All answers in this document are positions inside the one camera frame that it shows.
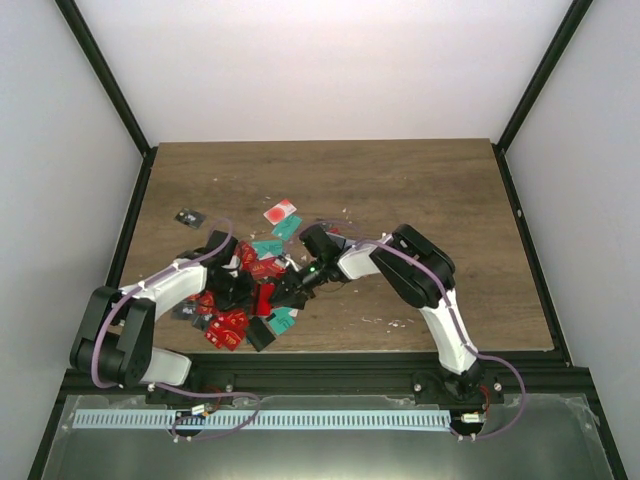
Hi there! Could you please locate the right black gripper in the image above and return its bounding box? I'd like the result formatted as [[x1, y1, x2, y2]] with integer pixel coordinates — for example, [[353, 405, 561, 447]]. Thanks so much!
[[268, 258, 328, 308]]

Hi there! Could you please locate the light blue slotted cable duct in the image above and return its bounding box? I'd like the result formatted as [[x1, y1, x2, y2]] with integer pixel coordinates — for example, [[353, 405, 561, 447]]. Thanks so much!
[[72, 409, 451, 432]]

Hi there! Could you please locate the white red circle card top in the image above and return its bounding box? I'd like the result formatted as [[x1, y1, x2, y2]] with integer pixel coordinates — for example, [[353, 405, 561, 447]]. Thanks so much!
[[263, 199, 297, 225]]

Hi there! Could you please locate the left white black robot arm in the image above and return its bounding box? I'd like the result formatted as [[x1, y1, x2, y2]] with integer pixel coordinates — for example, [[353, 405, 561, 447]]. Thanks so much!
[[70, 230, 254, 404]]

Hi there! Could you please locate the black card at front edge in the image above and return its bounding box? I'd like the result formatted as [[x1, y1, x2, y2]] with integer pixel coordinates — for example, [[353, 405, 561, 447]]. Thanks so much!
[[245, 317, 276, 352]]

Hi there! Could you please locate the teal card pile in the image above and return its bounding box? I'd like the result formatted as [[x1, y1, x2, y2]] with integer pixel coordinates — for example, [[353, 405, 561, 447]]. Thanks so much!
[[272, 215, 303, 241], [267, 307, 298, 336]]

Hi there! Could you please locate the teal card upper pile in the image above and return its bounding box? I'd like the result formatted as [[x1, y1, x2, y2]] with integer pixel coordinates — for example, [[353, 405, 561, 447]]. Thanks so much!
[[272, 215, 303, 241]]

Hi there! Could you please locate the black card low left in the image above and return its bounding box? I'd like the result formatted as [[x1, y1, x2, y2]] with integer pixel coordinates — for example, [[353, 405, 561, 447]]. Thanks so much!
[[191, 313, 214, 332]]

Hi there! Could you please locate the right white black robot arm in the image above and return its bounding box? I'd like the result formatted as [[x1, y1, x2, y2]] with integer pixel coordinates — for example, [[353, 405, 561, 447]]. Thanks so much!
[[269, 224, 483, 403]]

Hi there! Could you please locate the red card left pile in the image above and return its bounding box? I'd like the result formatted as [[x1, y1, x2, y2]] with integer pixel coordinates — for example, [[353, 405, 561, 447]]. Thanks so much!
[[235, 241, 286, 280]]

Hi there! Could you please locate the black aluminium frame rail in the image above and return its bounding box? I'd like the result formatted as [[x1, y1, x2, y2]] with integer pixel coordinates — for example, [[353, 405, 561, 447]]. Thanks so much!
[[64, 349, 591, 401]]

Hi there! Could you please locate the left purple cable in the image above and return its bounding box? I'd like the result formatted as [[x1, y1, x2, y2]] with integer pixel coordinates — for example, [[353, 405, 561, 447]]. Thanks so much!
[[92, 217, 261, 443]]

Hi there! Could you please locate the red VIP card front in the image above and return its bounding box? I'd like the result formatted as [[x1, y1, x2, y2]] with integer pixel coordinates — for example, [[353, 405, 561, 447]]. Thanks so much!
[[204, 310, 249, 351]]

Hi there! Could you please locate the black VIP card far left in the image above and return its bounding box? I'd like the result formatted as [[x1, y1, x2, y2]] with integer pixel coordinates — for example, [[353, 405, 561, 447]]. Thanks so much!
[[174, 208, 206, 229]]

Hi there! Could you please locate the teal card front pile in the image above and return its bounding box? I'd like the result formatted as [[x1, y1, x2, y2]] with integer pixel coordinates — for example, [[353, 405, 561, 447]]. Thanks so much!
[[267, 307, 298, 336]]

